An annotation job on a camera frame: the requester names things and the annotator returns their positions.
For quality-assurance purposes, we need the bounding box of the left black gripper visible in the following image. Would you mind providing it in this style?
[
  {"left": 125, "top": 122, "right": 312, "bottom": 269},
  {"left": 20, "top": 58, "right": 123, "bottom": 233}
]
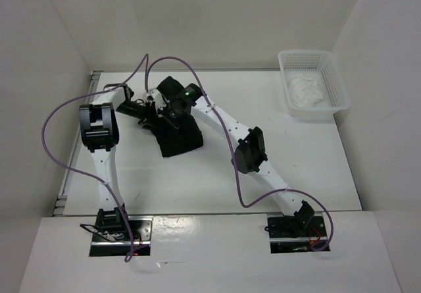
[{"left": 115, "top": 101, "right": 164, "bottom": 132}]

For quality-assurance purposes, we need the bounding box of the black tank top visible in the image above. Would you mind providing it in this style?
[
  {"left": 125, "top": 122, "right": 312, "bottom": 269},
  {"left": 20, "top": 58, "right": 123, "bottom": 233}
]
[{"left": 149, "top": 115, "right": 204, "bottom": 157}]

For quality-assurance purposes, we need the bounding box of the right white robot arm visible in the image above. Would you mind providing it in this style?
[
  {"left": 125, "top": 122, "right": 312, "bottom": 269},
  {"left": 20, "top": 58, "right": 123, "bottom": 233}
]
[{"left": 148, "top": 76, "right": 315, "bottom": 237}]

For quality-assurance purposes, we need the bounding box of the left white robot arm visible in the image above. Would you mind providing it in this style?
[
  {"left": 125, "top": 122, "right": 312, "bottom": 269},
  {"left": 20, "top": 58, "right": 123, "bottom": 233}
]
[{"left": 79, "top": 84, "right": 151, "bottom": 242}]

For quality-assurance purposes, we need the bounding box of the white tank top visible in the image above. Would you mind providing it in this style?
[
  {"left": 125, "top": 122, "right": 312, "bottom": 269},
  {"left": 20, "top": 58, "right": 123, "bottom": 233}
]
[{"left": 288, "top": 74, "right": 324, "bottom": 108}]

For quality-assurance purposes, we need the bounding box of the white plastic basket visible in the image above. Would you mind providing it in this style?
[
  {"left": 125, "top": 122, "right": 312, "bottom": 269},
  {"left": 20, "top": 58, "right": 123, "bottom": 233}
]
[{"left": 278, "top": 49, "right": 351, "bottom": 120}]

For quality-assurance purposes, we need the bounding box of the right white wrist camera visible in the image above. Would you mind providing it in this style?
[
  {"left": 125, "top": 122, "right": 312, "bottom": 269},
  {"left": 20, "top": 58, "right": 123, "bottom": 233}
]
[{"left": 143, "top": 88, "right": 166, "bottom": 111}]

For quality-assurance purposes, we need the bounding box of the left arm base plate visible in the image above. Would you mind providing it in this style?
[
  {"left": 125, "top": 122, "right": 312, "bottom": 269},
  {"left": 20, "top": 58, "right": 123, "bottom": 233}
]
[{"left": 80, "top": 216, "right": 153, "bottom": 257}]

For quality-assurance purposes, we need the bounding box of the aluminium table edge rail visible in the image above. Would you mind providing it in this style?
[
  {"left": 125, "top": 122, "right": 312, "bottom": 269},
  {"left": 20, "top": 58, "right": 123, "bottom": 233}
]
[{"left": 51, "top": 70, "right": 103, "bottom": 217}]

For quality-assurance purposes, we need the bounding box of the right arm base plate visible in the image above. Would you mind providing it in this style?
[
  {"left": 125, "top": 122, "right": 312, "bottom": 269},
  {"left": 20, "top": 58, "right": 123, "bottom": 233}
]
[{"left": 264, "top": 215, "right": 328, "bottom": 253}]

